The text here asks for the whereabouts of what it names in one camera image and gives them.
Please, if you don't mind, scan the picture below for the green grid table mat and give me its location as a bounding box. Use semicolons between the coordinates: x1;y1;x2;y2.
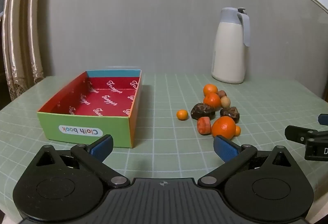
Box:
0;73;328;224

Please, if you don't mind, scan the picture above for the orange carrot chunk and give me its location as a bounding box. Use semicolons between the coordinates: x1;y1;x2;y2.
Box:
197;117;212;135

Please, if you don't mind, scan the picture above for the large tangerine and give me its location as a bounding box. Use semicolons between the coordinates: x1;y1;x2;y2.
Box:
211;116;236;140

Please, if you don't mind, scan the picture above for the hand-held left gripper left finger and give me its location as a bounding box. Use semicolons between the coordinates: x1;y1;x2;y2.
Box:
30;134;131;189

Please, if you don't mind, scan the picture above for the cream thermos jug grey lid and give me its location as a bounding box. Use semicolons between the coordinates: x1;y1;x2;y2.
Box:
211;7;251;84

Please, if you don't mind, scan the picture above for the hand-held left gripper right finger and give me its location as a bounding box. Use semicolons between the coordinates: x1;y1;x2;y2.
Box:
198;136;299;187

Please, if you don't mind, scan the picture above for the beige satin curtain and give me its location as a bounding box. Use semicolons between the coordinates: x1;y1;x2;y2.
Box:
1;0;52;101

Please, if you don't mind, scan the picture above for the dark brown water chestnut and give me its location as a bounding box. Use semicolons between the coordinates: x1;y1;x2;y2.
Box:
191;102;216;120
220;107;240;123

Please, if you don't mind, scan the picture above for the colourful cardboard box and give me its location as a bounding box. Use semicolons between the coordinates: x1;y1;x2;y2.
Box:
36;69;143;149

